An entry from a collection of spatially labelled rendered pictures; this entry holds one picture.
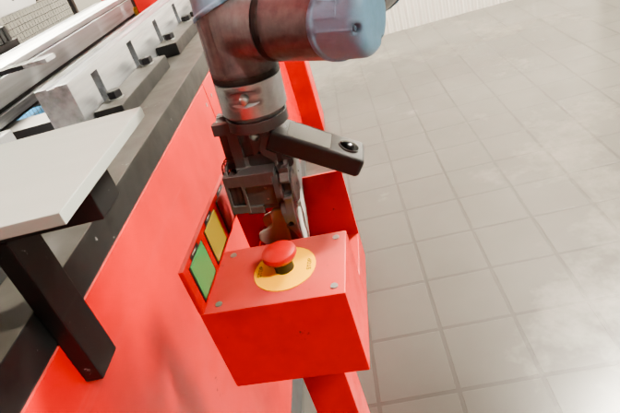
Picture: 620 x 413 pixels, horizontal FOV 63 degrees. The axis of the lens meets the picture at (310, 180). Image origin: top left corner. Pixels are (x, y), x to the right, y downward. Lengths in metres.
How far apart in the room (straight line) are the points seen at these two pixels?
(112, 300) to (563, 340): 1.15
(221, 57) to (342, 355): 0.34
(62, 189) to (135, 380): 0.33
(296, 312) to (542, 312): 1.09
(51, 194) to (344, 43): 0.26
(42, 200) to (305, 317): 0.29
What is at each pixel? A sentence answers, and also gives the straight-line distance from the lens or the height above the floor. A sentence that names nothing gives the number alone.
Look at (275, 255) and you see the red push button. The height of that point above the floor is 0.81.
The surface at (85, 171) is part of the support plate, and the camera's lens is 0.41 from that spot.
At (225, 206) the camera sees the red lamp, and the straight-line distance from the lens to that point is 0.67.
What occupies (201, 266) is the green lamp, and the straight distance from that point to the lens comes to 0.57.
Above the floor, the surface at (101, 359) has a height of 0.79.
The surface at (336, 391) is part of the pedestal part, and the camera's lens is 0.76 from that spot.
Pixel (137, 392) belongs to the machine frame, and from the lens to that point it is 0.67.
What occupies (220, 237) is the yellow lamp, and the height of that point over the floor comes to 0.80.
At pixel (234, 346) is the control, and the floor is 0.73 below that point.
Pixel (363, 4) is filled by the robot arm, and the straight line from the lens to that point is 0.46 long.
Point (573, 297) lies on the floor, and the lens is 1.60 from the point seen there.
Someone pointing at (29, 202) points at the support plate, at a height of 1.00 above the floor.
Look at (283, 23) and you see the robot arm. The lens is 0.48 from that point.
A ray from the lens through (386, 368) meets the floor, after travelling 1.46.
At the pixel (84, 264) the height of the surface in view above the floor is 0.85.
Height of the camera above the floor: 1.13
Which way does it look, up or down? 29 degrees down
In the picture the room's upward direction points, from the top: 18 degrees counter-clockwise
